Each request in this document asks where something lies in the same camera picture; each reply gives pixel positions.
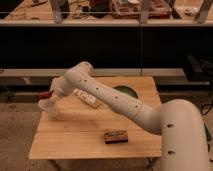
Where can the clear plastic bottle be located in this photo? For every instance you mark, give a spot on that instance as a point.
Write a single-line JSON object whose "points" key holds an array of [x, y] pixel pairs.
{"points": [[87, 98]]}

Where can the white ceramic cup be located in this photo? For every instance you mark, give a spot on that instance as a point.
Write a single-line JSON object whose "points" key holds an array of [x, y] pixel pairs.
{"points": [[48, 106]]}

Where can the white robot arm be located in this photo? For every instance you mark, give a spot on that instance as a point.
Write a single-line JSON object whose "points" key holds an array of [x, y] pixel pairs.
{"points": [[184, 144]]}

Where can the green plate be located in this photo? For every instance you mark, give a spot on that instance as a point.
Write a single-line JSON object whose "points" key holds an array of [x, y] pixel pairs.
{"points": [[127, 90]]}

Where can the orange black box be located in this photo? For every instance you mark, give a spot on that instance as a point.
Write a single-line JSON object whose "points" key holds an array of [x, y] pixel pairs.
{"points": [[115, 137]]}

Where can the wooden folding table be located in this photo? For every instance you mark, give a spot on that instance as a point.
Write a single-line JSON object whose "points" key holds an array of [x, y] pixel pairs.
{"points": [[76, 135]]}

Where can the black equipment box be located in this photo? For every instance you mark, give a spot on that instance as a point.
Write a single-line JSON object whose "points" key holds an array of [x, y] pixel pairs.
{"points": [[198, 69]]}

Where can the long workbench shelf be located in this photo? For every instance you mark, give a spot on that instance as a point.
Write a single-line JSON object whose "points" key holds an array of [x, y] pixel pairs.
{"points": [[106, 13]]}

